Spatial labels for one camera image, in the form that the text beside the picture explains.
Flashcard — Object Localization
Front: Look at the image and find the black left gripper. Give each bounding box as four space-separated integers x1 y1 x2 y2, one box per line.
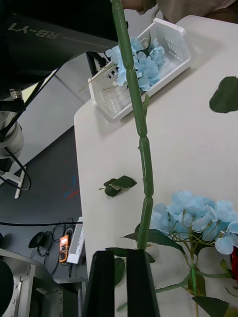
0 0 119 89

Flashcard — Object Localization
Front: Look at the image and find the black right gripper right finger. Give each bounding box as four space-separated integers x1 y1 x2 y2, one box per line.
126 248 161 317

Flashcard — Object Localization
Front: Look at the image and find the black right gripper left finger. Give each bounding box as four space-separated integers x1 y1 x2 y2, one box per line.
82 249 117 317

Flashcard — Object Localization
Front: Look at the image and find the pale blue flower with stem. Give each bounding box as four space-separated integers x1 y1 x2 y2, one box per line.
105 32 166 93
123 190 238 256

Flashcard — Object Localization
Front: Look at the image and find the red rose with green stem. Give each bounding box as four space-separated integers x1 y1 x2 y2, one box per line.
116 247 238 317
110 0 156 251

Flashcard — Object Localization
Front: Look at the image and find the person's hand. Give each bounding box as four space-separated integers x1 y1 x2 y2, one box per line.
121 0 145 11

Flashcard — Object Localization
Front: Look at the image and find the white power supply box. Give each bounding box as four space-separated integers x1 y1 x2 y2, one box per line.
66 216 85 265

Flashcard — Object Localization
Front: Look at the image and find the orange multimeter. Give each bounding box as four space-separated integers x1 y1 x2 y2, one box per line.
59 234 70 264

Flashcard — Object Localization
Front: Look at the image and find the grey robot torso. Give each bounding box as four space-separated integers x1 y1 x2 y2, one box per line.
0 247 87 317

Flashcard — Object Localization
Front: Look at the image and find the black round object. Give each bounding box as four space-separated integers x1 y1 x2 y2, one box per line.
28 231 47 249

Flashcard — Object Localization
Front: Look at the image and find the small green leaf twig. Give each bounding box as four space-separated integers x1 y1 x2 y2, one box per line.
98 175 137 198

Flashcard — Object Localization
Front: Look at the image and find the shallow white box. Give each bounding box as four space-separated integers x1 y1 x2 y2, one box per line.
88 17 191 122

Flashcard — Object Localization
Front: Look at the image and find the white stand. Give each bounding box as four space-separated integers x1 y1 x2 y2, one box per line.
0 158 27 200

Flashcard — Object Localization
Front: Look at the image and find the person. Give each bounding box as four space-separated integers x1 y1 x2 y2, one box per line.
157 0 238 24

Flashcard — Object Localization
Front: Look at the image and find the large single green leaf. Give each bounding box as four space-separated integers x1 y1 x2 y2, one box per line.
209 76 238 114

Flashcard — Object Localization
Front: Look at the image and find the black cable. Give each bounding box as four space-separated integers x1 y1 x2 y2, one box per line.
0 221 84 227

